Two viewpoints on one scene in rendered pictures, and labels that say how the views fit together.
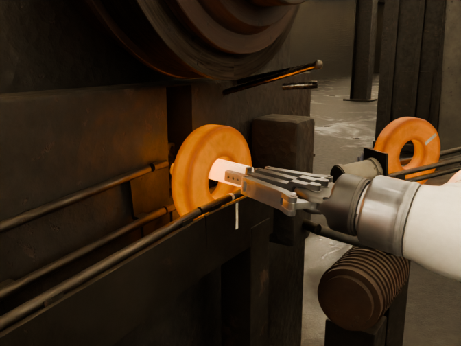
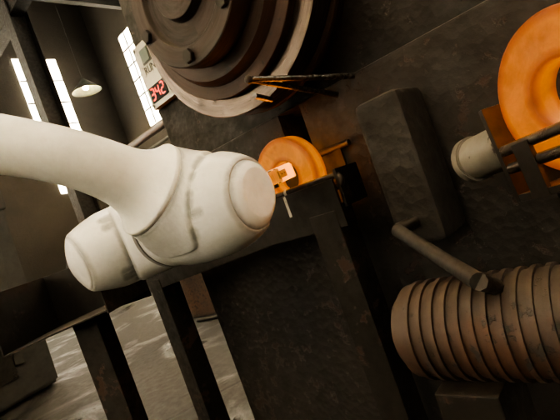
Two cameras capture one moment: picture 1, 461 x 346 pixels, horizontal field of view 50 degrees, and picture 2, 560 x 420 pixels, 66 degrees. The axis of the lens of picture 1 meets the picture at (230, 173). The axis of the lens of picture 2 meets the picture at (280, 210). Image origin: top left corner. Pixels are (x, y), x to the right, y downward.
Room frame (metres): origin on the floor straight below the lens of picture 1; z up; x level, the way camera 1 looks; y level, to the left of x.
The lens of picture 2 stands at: (0.80, -0.82, 0.70)
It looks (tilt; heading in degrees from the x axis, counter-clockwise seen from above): 1 degrees down; 99
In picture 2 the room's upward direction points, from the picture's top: 20 degrees counter-clockwise
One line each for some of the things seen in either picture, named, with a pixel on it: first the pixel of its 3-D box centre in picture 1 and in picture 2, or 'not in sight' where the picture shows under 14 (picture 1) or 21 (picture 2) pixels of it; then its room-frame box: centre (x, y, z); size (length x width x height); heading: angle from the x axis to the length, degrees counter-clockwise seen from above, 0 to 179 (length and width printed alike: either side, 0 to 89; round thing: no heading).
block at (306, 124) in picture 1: (280, 178); (412, 166); (0.91, -0.10, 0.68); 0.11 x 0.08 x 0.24; 57
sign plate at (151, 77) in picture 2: not in sight; (169, 58); (0.48, 0.30, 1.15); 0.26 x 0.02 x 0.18; 147
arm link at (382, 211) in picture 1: (387, 214); not in sight; (0.57, -0.19, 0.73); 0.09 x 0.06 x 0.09; 147
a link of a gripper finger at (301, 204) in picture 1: (306, 203); not in sight; (0.59, -0.10, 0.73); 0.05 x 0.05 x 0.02; 58
